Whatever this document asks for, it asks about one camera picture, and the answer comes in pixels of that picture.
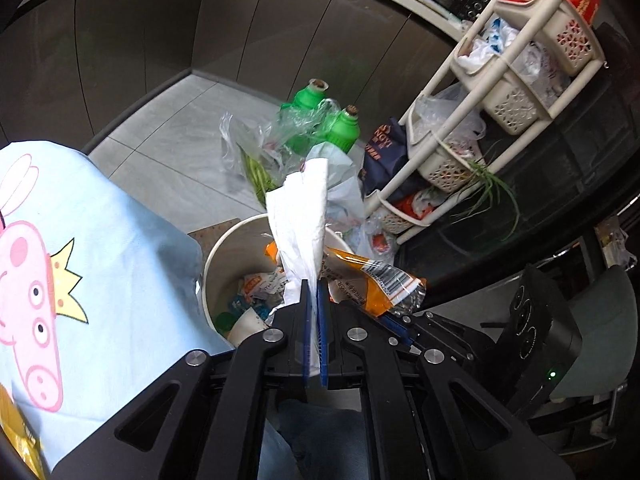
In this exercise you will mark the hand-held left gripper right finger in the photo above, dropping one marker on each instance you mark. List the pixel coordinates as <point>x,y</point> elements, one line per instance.
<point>323,340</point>

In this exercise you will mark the cartoon print paper cup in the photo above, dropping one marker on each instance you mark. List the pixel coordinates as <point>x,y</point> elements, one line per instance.
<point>245,326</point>

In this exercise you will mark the dark kitchen counter cabinet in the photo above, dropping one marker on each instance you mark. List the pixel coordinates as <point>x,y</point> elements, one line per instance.
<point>200,20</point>

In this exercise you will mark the yellow snack packet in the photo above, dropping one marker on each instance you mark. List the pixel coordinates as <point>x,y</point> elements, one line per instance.
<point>20,440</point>

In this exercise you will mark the white paper tissue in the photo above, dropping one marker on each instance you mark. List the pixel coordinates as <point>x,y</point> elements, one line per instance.
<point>300,220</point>

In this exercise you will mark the orange snack bag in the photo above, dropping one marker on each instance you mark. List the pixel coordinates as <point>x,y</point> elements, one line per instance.
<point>375,280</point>

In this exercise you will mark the white round waste bin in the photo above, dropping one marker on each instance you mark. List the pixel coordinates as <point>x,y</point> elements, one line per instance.
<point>225,270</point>

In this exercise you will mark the red and white plastic bag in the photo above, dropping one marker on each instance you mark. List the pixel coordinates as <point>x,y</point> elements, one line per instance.
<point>380,240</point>

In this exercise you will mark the brown cardboard piece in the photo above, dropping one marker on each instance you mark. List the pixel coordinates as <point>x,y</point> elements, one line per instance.
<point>212,235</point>

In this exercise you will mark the beige plastic basket rack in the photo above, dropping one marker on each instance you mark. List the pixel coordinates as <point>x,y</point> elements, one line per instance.
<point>500,67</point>

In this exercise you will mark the navy printed bag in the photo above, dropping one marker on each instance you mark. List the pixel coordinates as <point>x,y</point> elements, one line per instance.
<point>385,155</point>

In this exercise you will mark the pale blue plastic bag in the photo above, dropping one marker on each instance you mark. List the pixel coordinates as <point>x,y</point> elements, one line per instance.
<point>342,185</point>

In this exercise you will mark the grey chair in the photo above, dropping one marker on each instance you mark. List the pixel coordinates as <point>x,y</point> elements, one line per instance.
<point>600,340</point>

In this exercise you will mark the green onion stalks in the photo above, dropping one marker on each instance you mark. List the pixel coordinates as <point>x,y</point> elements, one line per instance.
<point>492,185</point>

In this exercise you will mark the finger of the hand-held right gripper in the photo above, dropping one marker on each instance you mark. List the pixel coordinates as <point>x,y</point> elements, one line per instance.
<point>445,332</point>
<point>395,327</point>

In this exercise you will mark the clear bag of greens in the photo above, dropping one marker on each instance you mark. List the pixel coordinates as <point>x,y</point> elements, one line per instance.
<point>255,165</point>

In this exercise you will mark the person's jeans leg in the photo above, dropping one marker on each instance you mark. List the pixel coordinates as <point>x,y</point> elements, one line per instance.
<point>320,435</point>

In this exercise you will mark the light blue printed tablecloth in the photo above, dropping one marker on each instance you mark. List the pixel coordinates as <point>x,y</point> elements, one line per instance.
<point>100,260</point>

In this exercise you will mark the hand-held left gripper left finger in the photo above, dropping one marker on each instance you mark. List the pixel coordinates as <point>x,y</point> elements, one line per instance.
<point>306,340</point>

